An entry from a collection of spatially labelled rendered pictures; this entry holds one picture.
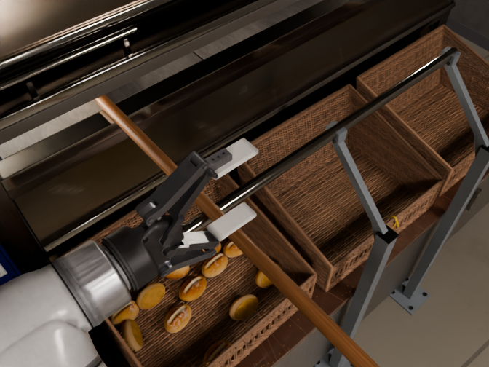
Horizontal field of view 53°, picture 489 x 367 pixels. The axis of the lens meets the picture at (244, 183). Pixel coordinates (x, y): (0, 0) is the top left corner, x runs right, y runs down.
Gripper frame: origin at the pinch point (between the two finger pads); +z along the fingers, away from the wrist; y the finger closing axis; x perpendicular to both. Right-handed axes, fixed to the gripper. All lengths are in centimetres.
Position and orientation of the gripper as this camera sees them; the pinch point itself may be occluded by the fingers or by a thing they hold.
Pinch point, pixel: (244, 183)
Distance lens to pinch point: 67.3
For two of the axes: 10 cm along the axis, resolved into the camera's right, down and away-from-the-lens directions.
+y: 0.0, 6.4, 7.7
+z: 7.7, -5.0, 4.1
